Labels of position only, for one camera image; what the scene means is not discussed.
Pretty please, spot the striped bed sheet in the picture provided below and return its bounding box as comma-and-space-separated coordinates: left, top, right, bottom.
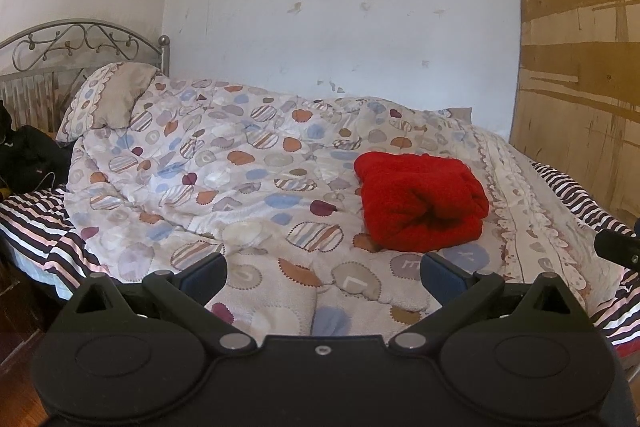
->
0, 159, 640, 348

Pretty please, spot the patterned white comforter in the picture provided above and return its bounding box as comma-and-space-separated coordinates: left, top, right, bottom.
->
65, 74, 626, 338

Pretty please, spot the metal bed headboard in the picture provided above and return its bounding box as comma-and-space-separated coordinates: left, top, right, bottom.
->
0, 19, 172, 132

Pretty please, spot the wooden wardrobe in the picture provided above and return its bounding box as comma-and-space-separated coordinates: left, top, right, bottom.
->
510, 0, 640, 228

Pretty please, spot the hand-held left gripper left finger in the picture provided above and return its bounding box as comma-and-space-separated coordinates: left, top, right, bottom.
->
62, 252, 256, 354

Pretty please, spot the red long-sleeve top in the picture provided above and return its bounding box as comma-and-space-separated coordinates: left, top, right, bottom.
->
353, 152, 490, 254

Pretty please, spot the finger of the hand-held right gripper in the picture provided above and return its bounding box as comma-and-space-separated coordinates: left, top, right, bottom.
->
594, 228, 640, 269

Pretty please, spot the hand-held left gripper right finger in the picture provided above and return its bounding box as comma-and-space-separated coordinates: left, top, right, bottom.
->
387, 252, 586, 354

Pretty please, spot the pile of dark clothes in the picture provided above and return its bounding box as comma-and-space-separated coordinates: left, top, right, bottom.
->
0, 99, 71, 198

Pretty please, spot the patterned pillow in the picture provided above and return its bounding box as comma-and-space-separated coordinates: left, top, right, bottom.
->
55, 62, 158, 144

